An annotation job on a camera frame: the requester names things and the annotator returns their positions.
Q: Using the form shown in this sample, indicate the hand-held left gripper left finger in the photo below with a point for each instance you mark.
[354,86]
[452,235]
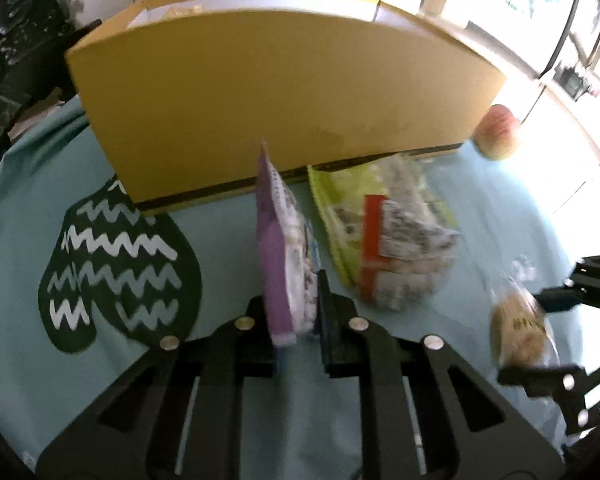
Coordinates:
[257,330]

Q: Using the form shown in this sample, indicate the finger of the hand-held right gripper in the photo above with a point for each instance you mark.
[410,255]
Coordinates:
[545,381]
[595,280]

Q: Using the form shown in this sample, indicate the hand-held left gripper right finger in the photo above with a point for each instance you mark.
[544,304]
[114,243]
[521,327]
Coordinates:
[325,310]

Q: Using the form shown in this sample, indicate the round cake clear packet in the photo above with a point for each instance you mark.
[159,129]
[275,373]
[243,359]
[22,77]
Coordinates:
[520,330]

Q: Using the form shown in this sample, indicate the purple snack packet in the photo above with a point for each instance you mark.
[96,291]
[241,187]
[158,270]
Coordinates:
[275,260]

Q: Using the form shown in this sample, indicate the yellow cardboard box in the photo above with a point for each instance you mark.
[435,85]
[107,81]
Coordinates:
[280,110]

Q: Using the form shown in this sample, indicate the light blue printed cloth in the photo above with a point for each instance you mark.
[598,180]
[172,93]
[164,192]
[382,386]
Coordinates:
[230,240]

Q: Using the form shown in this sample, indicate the green red striped snack packet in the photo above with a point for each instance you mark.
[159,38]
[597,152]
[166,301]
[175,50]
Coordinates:
[395,240]

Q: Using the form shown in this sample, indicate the red apple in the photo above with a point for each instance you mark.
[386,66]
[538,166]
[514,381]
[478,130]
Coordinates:
[497,132]

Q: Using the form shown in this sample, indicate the glass window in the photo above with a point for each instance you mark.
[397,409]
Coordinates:
[525,0]

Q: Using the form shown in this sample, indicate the black patterned bag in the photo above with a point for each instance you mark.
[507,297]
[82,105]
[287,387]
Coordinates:
[20,35]

